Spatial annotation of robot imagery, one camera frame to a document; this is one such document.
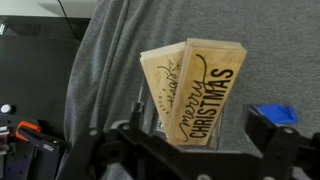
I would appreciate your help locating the black robot table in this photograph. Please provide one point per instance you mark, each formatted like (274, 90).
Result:
(33, 73)

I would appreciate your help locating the grey table cloth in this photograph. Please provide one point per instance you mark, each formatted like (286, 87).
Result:
(266, 40)

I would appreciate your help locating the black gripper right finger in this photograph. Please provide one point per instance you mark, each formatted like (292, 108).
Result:
(283, 150)

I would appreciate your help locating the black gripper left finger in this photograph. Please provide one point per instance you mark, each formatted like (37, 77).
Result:
(110, 153)

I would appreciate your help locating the wooden Merry Christmas stamp block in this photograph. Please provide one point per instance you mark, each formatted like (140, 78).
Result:
(203, 93)

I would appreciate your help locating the orange black clamp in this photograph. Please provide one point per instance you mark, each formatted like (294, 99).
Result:
(28, 128)

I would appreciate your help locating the wooden thanks stamp block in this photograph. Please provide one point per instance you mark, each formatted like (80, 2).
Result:
(163, 76)

